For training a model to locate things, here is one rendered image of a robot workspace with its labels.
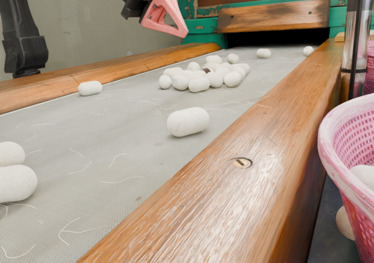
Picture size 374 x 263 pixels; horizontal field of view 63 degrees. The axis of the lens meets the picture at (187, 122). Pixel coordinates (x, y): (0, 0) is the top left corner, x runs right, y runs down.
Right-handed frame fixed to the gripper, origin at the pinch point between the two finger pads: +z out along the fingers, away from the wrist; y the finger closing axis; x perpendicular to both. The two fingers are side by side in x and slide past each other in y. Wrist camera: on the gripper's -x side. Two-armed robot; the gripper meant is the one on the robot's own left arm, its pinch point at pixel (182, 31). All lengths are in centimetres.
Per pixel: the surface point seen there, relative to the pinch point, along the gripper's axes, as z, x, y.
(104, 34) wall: -96, 84, 117
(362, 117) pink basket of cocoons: 24.7, -13.2, -23.7
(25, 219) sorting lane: 14.3, -2.1, -40.1
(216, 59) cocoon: 5.1, 3.8, 10.7
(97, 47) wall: -97, 96, 117
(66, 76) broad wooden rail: -6.8, 12.5, -14.9
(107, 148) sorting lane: 12.5, -0.6, -31.2
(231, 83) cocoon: 13.6, -2.5, -8.8
